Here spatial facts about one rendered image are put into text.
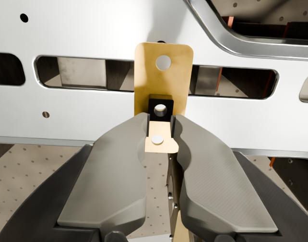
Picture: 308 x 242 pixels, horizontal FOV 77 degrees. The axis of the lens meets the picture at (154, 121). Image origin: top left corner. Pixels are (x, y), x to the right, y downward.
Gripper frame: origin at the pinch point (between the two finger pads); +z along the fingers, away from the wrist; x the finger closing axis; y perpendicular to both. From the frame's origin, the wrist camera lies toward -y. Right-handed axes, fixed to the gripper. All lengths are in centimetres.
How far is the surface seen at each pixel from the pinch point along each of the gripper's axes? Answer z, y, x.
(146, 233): 36, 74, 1
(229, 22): 24.3, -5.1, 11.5
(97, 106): 7.7, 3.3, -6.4
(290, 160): 15.0, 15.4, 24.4
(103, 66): 9.0, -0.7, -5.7
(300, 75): 7.8, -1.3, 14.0
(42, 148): 37, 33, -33
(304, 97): 8.9, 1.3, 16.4
